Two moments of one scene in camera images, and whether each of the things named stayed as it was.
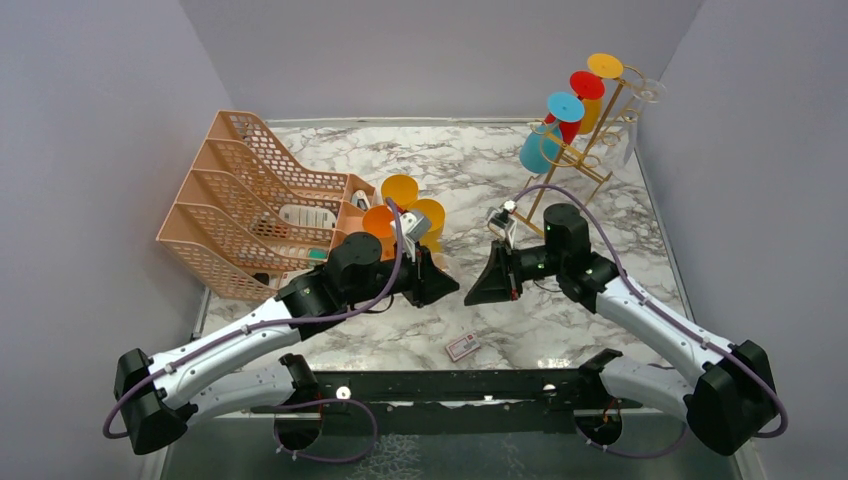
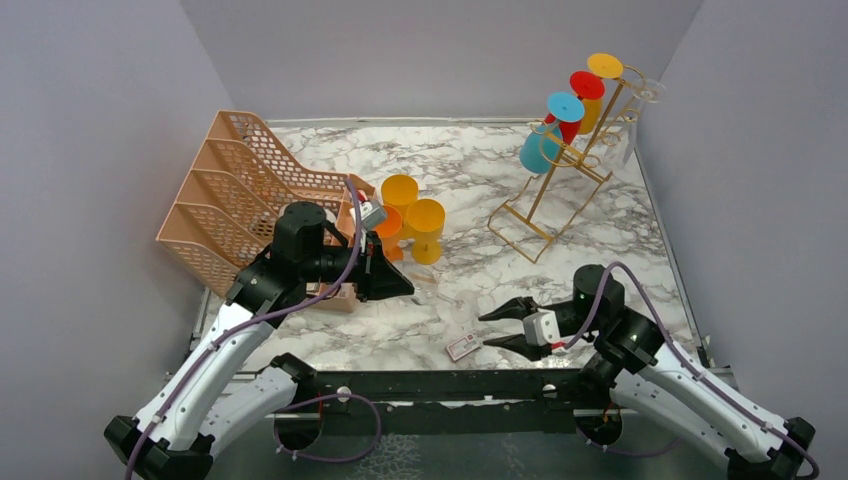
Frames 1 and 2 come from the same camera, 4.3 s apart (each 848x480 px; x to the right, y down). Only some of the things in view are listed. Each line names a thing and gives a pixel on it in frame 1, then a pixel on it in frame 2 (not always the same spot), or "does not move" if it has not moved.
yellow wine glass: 435,212 does not move
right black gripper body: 529,263 → 575,319
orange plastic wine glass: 377,220 does not move
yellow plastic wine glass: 402,189 does not move
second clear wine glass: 647,90 does not move
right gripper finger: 495,281 → 514,309
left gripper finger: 434,282 → 387,281
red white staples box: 462,347 does not move
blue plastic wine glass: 542,144 does not move
